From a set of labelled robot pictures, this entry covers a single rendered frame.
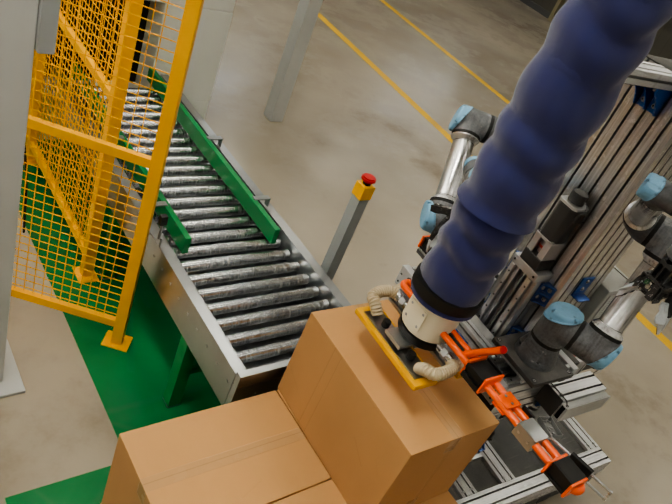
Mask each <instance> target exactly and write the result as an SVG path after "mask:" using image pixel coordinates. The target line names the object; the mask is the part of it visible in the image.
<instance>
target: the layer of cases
mask: <svg viewBox="0 0 672 504"><path fill-rule="evenodd" d="M102 504H347V503H346V501H345V500H344V498H343V496H342V495H341V493H340V491H339V490H338V488H337V486H336V485H335V483H334V481H333V480H332V478H331V476H330V475H329V473H328V471H327V470H326V468H325V466H324V465H323V463H322V461H321V460H320V458H319V456H318V455H317V453H316V451H315V450H314V448H313V446H312V445H311V443H310V441H309V440H308V438H307V436H306V435H305V433H304V431H303V429H302V428H301V426H300V424H299V423H298V421H297V419H296V418H295V416H294V414H293V413H292V411H291V409H290V408H289V406H288V404H287V403H286V401H285V399H284V398H283V396H282V394H281V393H280V391H279V389H278V390H277V391H271V392H267V393H264V394H260V395H257V396H253V397H249V398H246V399H242V400H239V401H235V402H231V403H228V404H224V405H221V406H217V407H213V408H210V409H206V410H203V411H199V412H195V413H192V414H188V415H185V416H181V417H177V418H174V419H170V420H167V421H163V422H159V423H156V424H152V425H149V426H145V427H142V428H138V429H134V430H131V431H127V432H124V433H120V434H119V438H118V442H117V445H116V449H115V453H114V457H113V461H112V465H111V468H110V472H109V476H108V480H107V484H106V487H105V491H104V495H103V499H102ZM420 504H458V503H457V502H456V501H455V499H454V498H453V497H452V495H451V494H450V492H449V491H447V492H445V493H443V494H440V495H438V496H436V497H433V498H431V499H429V500H427V501H424V502H422V503H420Z"/></svg>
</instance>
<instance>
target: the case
mask: <svg viewBox="0 0 672 504"><path fill-rule="evenodd" d="M366 306H370V305H369V303H363V304H357V305H351V306H345V307H339V308H333V309H327V310H321V311H315V312H311V314H310V317H309V319H308V321H307V323H306V326H305V328H304V330H303V332H302V334H301V337H300V339H299V341H298V343H297V346H296V348H295V350H294V352H293V354H292V357H291V359H290V361H289V363H288V366H287V368H286V370H285V372H284V374H283V377H282V379H281V381H280V383H279V386H278V389H279V391H280V393H281V394H282V396H283V398H284V399H285V401H286V403H287V404H288V406H289V408H290V409H291V411H292V413H293V414H294V416H295V418H296V419H297V421H298V423H299V424H300V426H301V428H302V429H303V431H304V433H305V435H306V436H307V438H308V440H309V441H310V443H311V445H312V446H313V448H314V450H315V451H316V453H317V455H318V456H319V458H320V460H321V461H322V463H323V465H324V466H325V468H326V470H327V471H328V473H329V475H330V476H331V478H332V480H333V481H334V483H335V485H336V486H337V488H338V490H339V491H340V493H341V495H342V496H343V498H344V500H345V501H346V503H347V504H420V503H422V502H424V501H427V500H429V499H431V498H433V497H436V496H438V495H440V494H443V493H445V492H447V491H448V490H449V488H450V487H451V486H452V484H453V483H454V482H455V480H456V479H457V478H458V477H459V475H460V474H461V473H462V471H463V470H464V469H465V467H466V466H467V465H468V464H469V462H470V461H471V460H472V458H473V457H474V456H475V454H476V453H477V452H478V451H479V449H480V448H481V447H482V445H483V444H484V443H485V441H486V440H487V439H488V438H489V436H490V435H491V434H492V432H493V431H494V430H495V428H496V427H497V426H498V425H499V421H498V420H497V419H496V418H495V416H494V415H493V414H492V413H491V411H490V410H489V409H488V408H487V407H486V405H485V404H484V403H483V402H482V401H481V399H480V398H479V397H478V396H477V394H476V393H475V392H474V391H473V390H472V388H471V387H470V386H469V385H468V383H467V382H466V381H465V380H464V379H463V377H461V378H458V379H457V378H456V377H455V376H453V377H451V378H449V379H445V380H442V381H439V382H437V383H436V384H435V385H432V386H429V387H425V388H421V389H418V390H414V391H413V390H412V389H411V388H410V386H409V385H408V384H407V382H406V381H405V380H404V378H403V377H402V376H401V374H400V373H399V371H398V370H397V369H396V367H395V366H394V365H393V363H392V362H391V361H390V359H389V358H388V357H387V355H386V354H385V352H384V351H383V350H382V348H381V347H380V346H379V344H378V343H377V342H376V340H375V339H374V338H373V336H372V335H371V333H370V332H369V331H368V329H367V328H366V327H365V325H364V324H363V323H362V321H361V320H360V319H359V317H358V316H357V314H356V313H355V310H356V308H360V307H366Z"/></svg>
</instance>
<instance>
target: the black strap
mask: <svg viewBox="0 0 672 504"><path fill-rule="evenodd" d="M421 263H422V262H421ZM421 263H420V264H419V265H418V266H417V268H416V270H415V272H414V274H413V276H412V283H413V286H414V288H415V290H416V292H417V294H418V295H419V296H420V297H421V298H422V300H423V301H425V302H426V303H427V304H428V305H429V306H431V307H432V308H434V309H435V310H437V311H439V312H441V313H443V314H446V315H448V316H452V317H456V318H469V317H472V316H474V315H476V314H477V313H478V311H479V309H480V308H481V306H482V305H483V303H484V300H485V297H484V298H483V300H482V301H481V302H480V303H479V304H478V305H477V306H475V307H468V308H464V307H459V306H456V305H453V304H450V303H448V302H446V301H444V300H443V299H442V298H440V297H439V296H438V295H437V294H436V293H434V292H433V291H432V290H431V289H430V287H429V286H428V285H427V283H426V282H425V280H424V279H423V277H422V273H421V270H420V266H421Z"/></svg>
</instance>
